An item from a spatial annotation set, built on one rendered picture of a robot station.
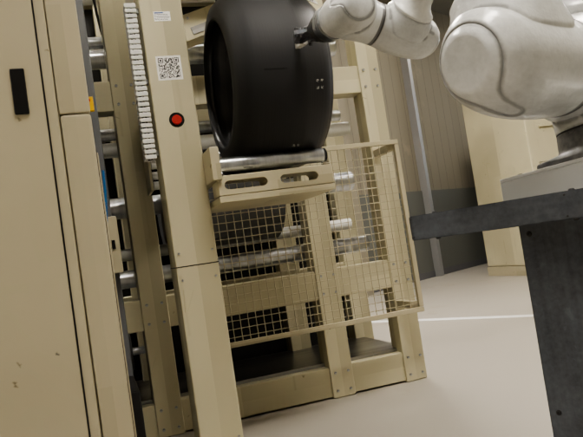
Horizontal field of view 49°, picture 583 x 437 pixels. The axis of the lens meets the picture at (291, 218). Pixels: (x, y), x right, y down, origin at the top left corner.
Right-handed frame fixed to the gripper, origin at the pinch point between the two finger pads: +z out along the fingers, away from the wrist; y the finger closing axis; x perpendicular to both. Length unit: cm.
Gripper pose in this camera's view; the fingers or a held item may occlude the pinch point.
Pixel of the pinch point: (301, 41)
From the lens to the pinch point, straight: 189.2
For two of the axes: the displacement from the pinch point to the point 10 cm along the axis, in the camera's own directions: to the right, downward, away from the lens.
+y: -9.5, 1.3, -3.0
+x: 1.0, 9.9, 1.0
